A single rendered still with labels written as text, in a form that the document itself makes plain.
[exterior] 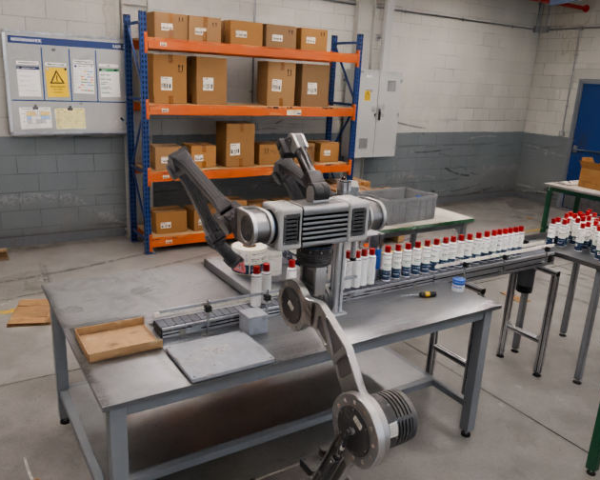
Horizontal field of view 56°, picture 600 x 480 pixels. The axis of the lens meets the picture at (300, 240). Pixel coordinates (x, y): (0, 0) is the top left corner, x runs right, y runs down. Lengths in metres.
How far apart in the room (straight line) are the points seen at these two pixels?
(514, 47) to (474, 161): 2.03
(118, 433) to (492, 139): 9.20
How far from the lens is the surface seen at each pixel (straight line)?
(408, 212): 4.88
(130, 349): 2.44
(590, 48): 10.68
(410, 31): 9.03
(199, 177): 2.20
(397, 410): 1.91
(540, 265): 4.20
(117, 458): 2.30
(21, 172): 6.79
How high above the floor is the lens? 1.96
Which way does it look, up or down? 16 degrees down
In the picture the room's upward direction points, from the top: 3 degrees clockwise
